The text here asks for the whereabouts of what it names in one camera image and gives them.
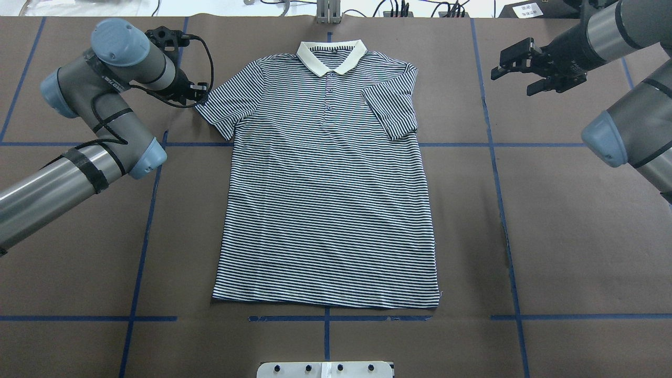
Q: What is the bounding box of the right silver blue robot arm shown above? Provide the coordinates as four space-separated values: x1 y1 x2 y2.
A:
490 1 671 203

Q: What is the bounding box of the navy white striped polo shirt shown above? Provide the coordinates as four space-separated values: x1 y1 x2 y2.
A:
197 40 441 309

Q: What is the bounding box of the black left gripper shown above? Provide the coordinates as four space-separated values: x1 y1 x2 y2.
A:
144 26 211 106

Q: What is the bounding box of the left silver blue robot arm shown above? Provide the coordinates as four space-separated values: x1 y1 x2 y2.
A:
1 17 213 255

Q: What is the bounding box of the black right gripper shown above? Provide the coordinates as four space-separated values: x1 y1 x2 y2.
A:
490 38 586 96

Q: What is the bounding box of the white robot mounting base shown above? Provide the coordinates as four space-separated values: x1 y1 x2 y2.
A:
256 361 395 377

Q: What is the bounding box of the aluminium frame post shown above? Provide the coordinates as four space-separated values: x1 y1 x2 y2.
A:
316 0 342 24

